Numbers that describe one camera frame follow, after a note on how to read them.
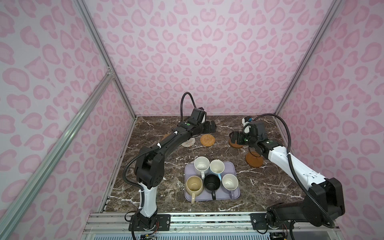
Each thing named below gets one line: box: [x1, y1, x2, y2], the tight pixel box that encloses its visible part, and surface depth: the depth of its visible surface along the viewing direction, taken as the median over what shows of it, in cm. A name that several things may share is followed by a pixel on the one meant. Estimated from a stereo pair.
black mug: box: [203, 174, 221, 201], surface depth 80 cm
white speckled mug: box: [193, 156, 210, 180], surface depth 88 cm
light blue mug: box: [209, 159, 225, 182], surface depth 86 cm
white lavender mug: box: [221, 173, 239, 200], surface depth 82 cm
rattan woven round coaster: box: [200, 134, 216, 147], surface depth 106 cm
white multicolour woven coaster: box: [181, 137, 196, 148], surface depth 105 cm
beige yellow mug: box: [185, 175, 204, 204], surface depth 79 cm
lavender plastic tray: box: [184, 161, 241, 202], surface depth 87 cm
